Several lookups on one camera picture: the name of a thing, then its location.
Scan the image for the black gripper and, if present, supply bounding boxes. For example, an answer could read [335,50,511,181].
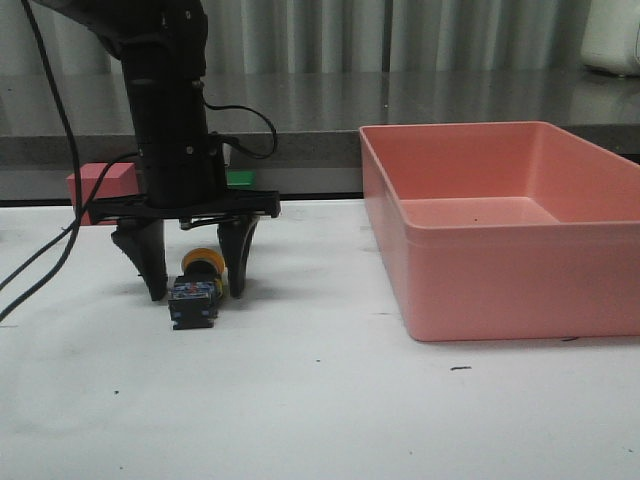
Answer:
[88,189,281,301]

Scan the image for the pink plastic bin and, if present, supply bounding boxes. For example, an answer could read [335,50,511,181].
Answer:
[360,121,639,342]

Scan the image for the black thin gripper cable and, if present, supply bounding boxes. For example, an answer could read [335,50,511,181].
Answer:
[202,94,279,160]

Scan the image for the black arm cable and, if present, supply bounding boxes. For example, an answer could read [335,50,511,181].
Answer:
[0,0,139,321]

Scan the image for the pink cube block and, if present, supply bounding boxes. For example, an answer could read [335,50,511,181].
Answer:
[80,162,139,203]

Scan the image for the dark grey counter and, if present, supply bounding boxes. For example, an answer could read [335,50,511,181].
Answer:
[1,69,639,206]

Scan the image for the white appliance in background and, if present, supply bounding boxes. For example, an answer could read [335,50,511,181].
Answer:
[580,0,639,76]

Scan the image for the yellow mushroom push button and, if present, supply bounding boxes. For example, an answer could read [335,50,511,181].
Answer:
[168,248,226,330]

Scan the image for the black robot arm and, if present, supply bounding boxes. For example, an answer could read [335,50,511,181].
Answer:
[45,1,280,300]

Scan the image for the green cube block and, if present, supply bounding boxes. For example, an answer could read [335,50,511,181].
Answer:
[226,170,256,189]

